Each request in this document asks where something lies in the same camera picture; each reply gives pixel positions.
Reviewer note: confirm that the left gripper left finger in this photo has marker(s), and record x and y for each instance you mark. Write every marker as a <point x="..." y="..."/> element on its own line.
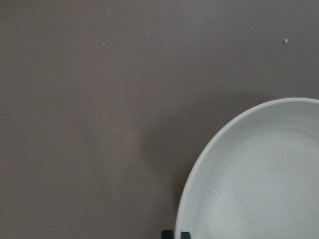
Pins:
<point x="167" y="234"/>

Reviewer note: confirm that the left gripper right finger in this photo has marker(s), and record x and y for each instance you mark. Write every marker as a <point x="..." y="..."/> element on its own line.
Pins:
<point x="185" y="235"/>

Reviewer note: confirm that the cream round plate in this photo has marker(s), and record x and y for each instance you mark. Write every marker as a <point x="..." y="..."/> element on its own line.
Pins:
<point x="258" y="178"/>

